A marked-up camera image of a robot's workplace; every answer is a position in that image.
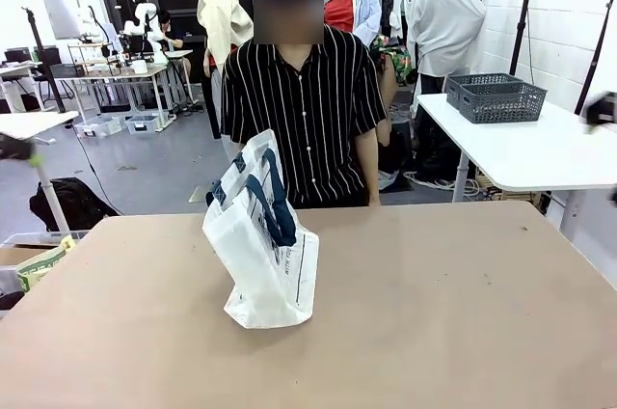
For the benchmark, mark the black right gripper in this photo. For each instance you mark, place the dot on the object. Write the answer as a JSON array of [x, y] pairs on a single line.
[[605, 107]]

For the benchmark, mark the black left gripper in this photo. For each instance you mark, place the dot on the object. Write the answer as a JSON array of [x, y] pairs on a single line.
[[12, 146]]

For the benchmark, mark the grey plastic lattice basket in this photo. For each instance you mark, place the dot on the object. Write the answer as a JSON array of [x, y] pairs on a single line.
[[503, 102], [463, 83]]

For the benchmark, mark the person's left forearm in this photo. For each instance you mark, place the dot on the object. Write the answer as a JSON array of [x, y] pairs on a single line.
[[373, 182]]

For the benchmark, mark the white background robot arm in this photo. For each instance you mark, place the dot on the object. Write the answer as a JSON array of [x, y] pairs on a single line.
[[142, 25]]

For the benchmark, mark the black backpack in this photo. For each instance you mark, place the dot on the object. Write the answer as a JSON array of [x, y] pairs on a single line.
[[72, 204]]

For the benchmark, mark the white side table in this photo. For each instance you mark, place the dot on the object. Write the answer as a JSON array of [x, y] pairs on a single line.
[[525, 153]]

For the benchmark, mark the clear plastic storage bin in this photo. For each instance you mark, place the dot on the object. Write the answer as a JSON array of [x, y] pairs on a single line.
[[99, 126], [143, 123]]

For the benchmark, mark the black slanted tripod pole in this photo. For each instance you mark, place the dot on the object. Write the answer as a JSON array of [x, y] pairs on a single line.
[[598, 52]]

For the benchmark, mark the black light stand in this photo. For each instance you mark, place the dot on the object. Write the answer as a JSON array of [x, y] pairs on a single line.
[[43, 62]]

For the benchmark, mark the cardboard box green print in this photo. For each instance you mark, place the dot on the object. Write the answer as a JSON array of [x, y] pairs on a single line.
[[41, 266]]

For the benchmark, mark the wooden workbench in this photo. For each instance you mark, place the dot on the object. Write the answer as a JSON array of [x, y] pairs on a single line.
[[120, 72]]

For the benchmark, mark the white board panel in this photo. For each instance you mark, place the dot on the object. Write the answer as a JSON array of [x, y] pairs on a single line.
[[60, 13]]

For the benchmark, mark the seated person in dark shirt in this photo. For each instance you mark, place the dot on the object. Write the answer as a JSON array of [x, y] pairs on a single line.
[[171, 37]]

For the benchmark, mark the person in white coat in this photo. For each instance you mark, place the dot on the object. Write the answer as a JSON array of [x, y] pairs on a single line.
[[401, 8]]

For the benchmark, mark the mannequin in beige jacket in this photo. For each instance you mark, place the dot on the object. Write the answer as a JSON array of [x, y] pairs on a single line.
[[222, 28]]

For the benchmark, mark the person in black striped shirt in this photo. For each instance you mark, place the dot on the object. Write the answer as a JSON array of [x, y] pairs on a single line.
[[313, 105]]

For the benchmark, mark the white desk with pedestal leg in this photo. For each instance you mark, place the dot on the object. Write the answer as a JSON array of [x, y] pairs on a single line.
[[29, 122]]

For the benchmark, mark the black tripod with camera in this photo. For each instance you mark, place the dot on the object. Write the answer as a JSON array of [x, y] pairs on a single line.
[[523, 23]]

